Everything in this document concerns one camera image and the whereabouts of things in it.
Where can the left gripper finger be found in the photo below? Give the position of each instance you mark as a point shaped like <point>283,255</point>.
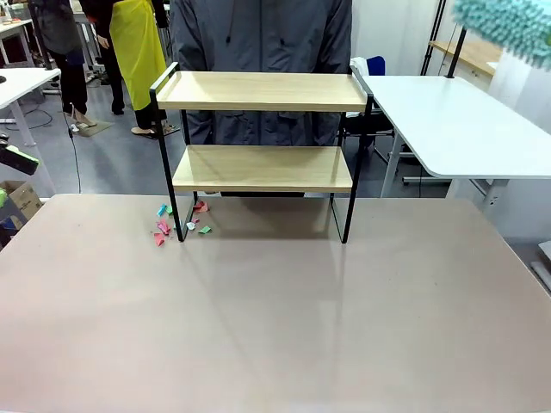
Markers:
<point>2,197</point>
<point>17,159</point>

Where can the blue paper scrap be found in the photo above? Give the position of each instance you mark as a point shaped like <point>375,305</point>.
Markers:
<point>162,211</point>

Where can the person in yellow apron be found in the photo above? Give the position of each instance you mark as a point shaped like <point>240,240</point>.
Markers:
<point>138,51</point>

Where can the white side table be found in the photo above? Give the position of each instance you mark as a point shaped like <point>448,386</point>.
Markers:
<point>452,116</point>

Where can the white table base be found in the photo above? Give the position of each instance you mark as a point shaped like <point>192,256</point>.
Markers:
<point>543,266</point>

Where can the two-tier wood metal shelf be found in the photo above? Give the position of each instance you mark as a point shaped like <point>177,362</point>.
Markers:
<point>258,100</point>

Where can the large red paper scrap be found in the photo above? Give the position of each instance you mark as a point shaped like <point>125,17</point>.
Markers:
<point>200,207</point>

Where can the person in gray jacket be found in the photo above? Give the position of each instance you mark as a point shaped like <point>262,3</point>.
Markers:
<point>262,38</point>

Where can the gray floor mat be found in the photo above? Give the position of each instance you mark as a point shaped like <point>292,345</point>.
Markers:
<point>92,128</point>

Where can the blue chair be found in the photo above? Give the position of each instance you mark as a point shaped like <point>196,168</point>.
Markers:
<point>376,66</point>

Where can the magenta paper scrap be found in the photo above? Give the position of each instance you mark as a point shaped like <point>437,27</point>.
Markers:
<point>163,225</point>

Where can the white paper scrap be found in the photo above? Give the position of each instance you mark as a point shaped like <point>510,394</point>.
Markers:
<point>190,225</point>

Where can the teal chenille duster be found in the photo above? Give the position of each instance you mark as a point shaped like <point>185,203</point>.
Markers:
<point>503,21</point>

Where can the wooden background desk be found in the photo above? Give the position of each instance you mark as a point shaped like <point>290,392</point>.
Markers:
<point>473,53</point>

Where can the cardboard box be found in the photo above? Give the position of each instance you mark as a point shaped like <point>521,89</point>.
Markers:
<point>23,198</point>

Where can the thick black stand pole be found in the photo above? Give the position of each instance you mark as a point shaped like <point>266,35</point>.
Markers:
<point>457,56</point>

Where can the thin black tripod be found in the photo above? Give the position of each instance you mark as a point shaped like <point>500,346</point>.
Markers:
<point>435,30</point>

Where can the white desk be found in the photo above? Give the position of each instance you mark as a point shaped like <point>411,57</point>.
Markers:
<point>26,81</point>

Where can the white cloth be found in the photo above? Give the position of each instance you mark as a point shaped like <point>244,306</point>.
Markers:
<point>360,65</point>

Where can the person in dark clothes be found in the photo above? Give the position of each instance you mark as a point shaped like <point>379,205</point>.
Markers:
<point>64,38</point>

